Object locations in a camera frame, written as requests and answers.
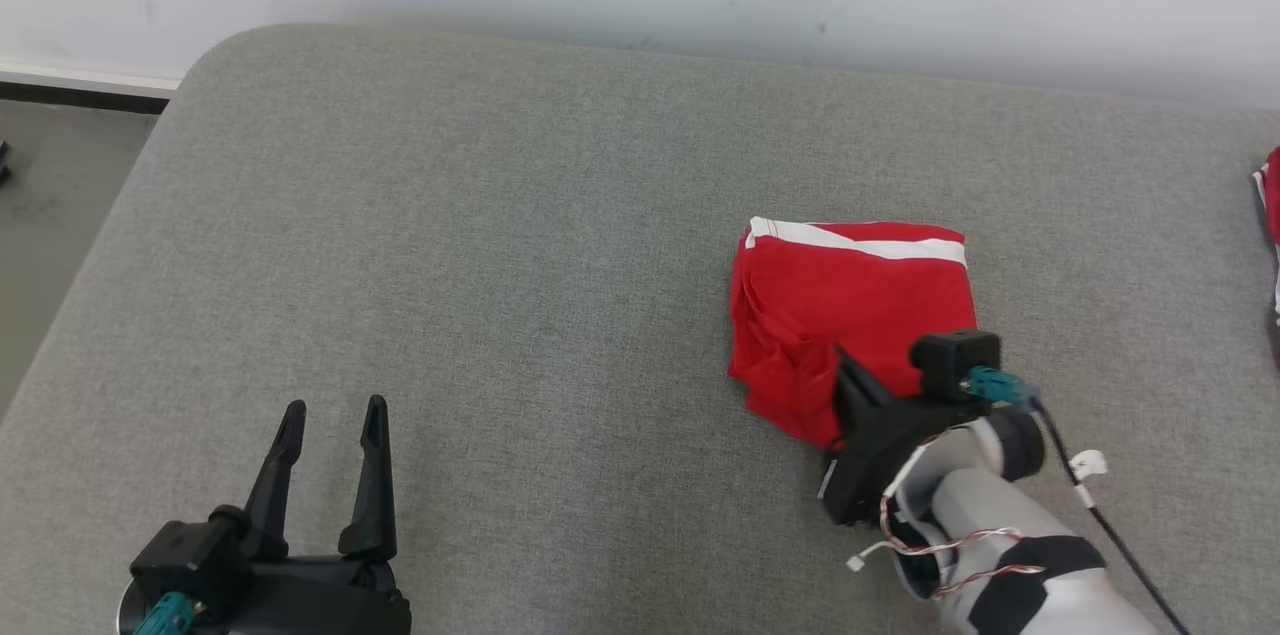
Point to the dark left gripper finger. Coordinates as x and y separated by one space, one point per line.
372 485
275 485

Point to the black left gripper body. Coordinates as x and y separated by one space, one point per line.
320 600

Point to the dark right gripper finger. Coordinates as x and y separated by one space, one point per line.
860 383

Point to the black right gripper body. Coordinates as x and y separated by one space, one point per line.
880 455

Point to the red shorts with white panels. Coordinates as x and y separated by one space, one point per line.
840 315

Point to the red shirt with white sleeves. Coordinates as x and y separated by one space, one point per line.
1272 205

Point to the grey fabric sofa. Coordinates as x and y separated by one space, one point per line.
500 265

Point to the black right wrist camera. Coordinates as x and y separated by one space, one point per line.
955 365

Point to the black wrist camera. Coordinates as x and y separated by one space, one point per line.
190 555
955 365

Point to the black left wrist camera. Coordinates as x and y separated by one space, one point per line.
190 555

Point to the teal right camera connector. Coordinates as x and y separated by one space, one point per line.
1000 387

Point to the teal camera connector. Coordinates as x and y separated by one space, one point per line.
165 615
1000 387

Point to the teal left camera connector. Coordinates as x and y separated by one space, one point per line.
165 615

